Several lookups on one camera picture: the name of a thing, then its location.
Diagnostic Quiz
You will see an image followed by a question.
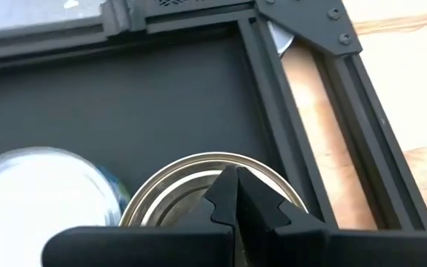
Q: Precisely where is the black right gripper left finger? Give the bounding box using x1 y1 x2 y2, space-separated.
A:
42 165 239 267

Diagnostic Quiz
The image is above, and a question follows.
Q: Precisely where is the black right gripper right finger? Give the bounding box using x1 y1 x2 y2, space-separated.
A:
236 166 427 267

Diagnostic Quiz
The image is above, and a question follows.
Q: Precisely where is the gold-lid blue-label can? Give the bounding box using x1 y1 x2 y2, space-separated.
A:
119 151 309 228

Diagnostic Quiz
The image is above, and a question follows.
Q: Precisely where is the silver-lid green-label can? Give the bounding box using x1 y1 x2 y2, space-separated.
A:
0 146 131 267

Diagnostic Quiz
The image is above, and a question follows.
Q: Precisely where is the black table mat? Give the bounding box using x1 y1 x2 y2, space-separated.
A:
0 33 285 208

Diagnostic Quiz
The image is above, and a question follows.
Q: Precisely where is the silver metal disc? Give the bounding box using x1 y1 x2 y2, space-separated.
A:
267 20 296 56

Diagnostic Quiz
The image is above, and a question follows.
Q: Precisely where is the black metal table frame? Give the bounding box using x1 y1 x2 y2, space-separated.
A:
0 0 427 233

